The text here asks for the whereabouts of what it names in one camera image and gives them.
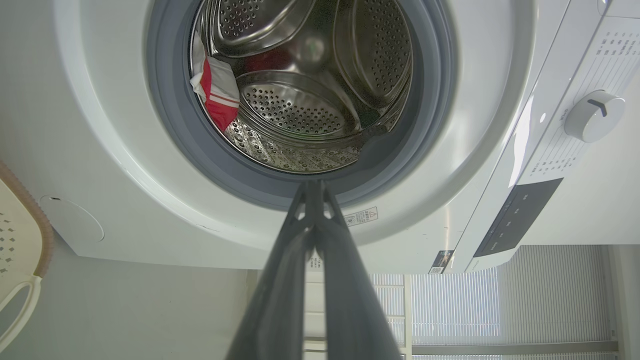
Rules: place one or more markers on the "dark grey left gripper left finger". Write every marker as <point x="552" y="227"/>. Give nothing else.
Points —
<point x="280" y="300"/>

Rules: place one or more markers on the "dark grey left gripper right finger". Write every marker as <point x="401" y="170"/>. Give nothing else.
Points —
<point x="355" y="310"/>

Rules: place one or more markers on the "red and white garment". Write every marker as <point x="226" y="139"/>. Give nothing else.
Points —
<point x="220" y="102"/>

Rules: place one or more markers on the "stainless steel washing machine drum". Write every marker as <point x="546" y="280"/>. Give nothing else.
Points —
<point x="300" y="110"/>

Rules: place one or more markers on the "cream plastic laundry basket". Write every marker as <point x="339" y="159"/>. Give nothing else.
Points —
<point x="20" y="240"/>

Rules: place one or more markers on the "small printed text sticker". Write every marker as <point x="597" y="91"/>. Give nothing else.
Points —
<point x="314" y="262"/>

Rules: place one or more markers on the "grey warning sticker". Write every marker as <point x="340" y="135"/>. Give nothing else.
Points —
<point x="361" y="216"/>

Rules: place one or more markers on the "black QR code label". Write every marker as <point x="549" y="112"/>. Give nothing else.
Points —
<point x="441" y="262"/>

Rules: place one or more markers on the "black touch control panel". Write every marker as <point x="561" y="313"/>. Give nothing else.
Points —
<point x="520" y="215"/>

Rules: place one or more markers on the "white window blinds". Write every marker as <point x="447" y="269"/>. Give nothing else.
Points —
<point x="550" y="300"/>

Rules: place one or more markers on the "grey rubber door gasket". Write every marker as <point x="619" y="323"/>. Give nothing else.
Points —
<point x="170" y="120"/>

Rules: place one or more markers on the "round drain filter cover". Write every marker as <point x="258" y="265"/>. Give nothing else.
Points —
<point x="72" y="222"/>

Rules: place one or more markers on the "white front-load washing machine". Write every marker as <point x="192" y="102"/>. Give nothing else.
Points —
<point x="125" y="125"/>

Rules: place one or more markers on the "white program dial knob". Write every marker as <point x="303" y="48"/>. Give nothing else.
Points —
<point x="595" y="117"/>

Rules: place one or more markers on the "grey window sill rail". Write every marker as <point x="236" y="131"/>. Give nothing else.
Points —
<point x="515" y="348"/>

